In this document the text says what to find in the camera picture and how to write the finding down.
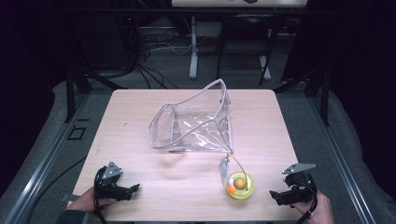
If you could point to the yellow tumbler feather cat toy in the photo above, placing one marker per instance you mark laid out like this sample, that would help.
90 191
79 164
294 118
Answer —
239 186

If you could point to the person's left hand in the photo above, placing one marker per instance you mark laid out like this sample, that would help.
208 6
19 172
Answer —
84 202

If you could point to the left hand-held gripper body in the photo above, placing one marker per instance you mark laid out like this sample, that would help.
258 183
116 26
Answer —
107 188

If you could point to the aluminium floor rail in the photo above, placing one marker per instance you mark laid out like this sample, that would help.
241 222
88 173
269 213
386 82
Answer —
342 161
43 165

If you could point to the black chair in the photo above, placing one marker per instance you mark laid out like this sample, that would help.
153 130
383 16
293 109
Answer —
246 34

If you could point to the clear plastic zipper bag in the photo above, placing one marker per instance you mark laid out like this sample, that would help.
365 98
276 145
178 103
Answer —
196 127

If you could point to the person's right hand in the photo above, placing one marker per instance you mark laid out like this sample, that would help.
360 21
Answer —
322 210

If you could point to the white desk leg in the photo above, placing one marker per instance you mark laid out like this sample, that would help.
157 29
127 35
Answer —
194 49
265 67

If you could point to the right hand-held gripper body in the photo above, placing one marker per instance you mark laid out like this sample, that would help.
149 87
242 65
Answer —
300 189

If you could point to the black metal stand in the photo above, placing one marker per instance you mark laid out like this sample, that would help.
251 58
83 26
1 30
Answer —
317 90
73 93

